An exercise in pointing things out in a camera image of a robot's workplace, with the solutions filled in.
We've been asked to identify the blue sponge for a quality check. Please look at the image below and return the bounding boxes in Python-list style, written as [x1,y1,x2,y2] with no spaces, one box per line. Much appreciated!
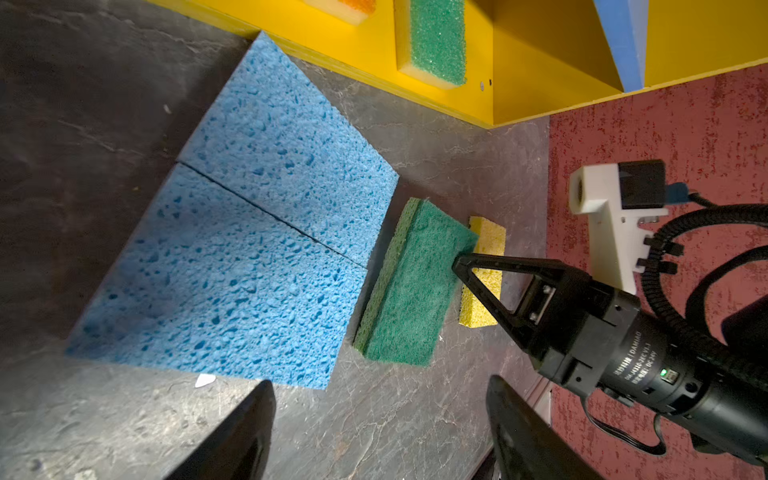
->
[67,165,365,390]
[178,33,399,266]

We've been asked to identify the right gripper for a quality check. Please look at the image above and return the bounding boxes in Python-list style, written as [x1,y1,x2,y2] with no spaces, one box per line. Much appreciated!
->
[453,254,767,465]

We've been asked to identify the light green sponge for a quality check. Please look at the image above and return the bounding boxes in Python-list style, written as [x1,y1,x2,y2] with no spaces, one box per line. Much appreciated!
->
[394,0,466,90]

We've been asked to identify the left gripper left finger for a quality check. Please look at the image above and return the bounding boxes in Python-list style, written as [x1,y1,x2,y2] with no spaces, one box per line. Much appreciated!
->
[166,380,276,479]

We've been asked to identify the orange sponge front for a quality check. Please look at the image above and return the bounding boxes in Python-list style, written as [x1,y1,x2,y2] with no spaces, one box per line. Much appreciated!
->
[304,0,377,25]

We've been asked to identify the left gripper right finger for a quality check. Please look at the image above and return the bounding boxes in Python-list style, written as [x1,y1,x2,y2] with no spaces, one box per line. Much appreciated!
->
[486,375,600,479]

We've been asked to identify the dark green sponge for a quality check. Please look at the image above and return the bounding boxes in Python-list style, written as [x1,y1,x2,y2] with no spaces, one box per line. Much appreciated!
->
[353,198,478,366]

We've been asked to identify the yellow shelf with coloured boards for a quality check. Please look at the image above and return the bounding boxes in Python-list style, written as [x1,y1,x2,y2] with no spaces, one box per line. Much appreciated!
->
[167,1,767,128]

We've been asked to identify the yellow sponge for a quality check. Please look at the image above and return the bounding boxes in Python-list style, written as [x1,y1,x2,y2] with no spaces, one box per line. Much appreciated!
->
[459,216,506,328]

